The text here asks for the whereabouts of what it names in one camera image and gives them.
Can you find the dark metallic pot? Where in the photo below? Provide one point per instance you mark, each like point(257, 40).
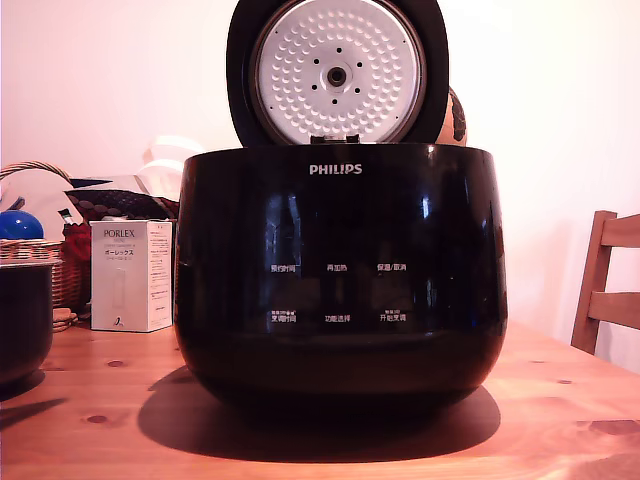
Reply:
point(22, 320)

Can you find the black Philips rice cooker body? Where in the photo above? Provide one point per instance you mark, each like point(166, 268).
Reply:
point(340, 350)

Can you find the black cooker lid, silver plate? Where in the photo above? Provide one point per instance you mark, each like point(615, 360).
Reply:
point(240, 75)

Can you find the white ribbon bag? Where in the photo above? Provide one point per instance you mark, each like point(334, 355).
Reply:
point(165, 160)

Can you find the brown vase with black pattern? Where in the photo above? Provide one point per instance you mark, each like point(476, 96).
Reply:
point(456, 120)

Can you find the white Porlex box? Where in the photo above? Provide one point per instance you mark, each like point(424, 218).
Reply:
point(127, 280)

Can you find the dark dotted fabric bag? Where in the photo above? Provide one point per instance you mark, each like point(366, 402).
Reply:
point(120, 202)

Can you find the red knitted item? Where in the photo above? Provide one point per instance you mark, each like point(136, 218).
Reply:
point(77, 245)

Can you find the woven wicker basket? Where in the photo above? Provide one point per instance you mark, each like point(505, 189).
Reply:
point(67, 285)

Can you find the cork coaster stack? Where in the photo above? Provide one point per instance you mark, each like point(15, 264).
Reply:
point(64, 320)

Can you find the wooden chair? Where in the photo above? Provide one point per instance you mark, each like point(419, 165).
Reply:
point(595, 280)

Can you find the blue ball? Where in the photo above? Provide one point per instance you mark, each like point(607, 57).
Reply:
point(17, 225)

